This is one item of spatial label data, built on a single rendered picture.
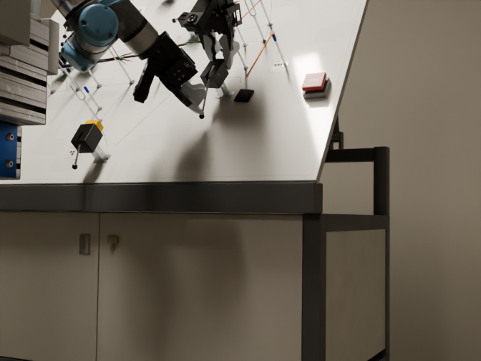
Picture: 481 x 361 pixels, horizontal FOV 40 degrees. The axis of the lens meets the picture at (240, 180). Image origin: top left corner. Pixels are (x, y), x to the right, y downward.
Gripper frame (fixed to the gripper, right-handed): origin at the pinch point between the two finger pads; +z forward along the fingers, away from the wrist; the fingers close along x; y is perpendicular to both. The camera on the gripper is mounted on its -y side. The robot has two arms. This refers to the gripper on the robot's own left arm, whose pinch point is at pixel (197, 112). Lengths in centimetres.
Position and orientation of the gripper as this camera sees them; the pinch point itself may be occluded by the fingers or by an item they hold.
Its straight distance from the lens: 162.0
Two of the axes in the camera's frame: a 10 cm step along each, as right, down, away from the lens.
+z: 6.1, 6.5, 4.5
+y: 7.7, -6.1, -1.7
